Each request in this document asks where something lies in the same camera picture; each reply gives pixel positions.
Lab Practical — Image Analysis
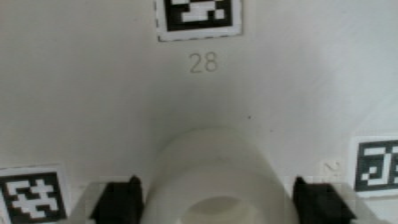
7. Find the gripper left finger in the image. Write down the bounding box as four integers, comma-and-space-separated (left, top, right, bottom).
90, 176, 145, 224

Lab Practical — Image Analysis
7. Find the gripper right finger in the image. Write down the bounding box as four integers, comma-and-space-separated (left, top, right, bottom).
294, 177, 356, 224

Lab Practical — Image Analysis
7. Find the white round table top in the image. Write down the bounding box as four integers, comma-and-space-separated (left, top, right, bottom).
0, 0, 398, 224

